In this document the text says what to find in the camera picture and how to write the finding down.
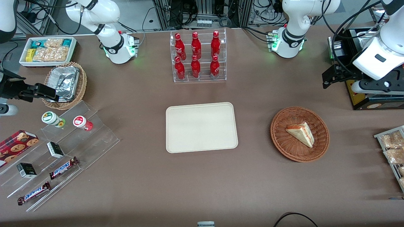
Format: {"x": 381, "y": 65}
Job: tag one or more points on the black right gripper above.
{"x": 10, "y": 89}

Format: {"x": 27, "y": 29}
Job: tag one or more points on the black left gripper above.
{"x": 346, "y": 75}

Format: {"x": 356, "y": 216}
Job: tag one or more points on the triangular sandwich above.
{"x": 301, "y": 134}

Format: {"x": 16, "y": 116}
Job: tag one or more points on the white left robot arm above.
{"x": 293, "y": 31}

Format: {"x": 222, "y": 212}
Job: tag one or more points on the light tan wicker basket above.
{"x": 82, "y": 82}

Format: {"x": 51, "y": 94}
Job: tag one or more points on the brown round wicker basket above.
{"x": 284, "y": 145}

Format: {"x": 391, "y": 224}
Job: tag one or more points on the cream rectangular tray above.
{"x": 202, "y": 127}

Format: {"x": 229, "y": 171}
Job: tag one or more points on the green lidded yogurt cup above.
{"x": 50, "y": 118}

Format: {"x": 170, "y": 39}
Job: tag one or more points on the aluminium foil container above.
{"x": 64, "y": 80}

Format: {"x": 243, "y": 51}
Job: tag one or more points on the yellow snack packet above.
{"x": 30, "y": 55}

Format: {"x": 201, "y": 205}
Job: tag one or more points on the clear cracker packet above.
{"x": 53, "y": 43}
{"x": 52, "y": 54}

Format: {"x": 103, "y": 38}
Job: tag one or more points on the teal snack packet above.
{"x": 38, "y": 44}
{"x": 67, "y": 42}

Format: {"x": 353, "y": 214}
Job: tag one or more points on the red lidded yogurt cup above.
{"x": 80, "y": 122}

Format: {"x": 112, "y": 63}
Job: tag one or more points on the white rectangular snack bin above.
{"x": 73, "y": 52}

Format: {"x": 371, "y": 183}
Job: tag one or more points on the red chocolate cookie box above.
{"x": 17, "y": 146}

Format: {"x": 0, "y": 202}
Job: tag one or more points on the small black carton box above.
{"x": 26, "y": 170}
{"x": 55, "y": 149}

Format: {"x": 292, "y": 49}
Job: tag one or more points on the clear acrylic stepped shelf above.
{"x": 94, "y": 138}

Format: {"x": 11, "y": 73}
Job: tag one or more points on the Snickers chocolate bar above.
{"x": 34, "y": 193}
{"x": 63, "y": 168}

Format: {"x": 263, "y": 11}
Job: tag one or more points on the clear bagged snack packet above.
{"x": 393, "y": 140}
{"x": 394, "y": 156}

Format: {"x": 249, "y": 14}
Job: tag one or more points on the red cola bottle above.
{"x": 196, "y": 47}
{"x": 215, "y": 45}
{"x": 180, "y": 71}
{"x": 195, "y": 69}
{"x": 180, "y": 50}
{"x": 215, "y": 68}

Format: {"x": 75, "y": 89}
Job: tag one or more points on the clear acrylic bottle rack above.
{"x": 203, "y": 77}

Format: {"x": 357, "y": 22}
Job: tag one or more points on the small grey device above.
{"x": 205, "y": 224}

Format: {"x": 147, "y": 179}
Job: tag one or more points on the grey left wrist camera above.
{"x": 378, "y": 86}

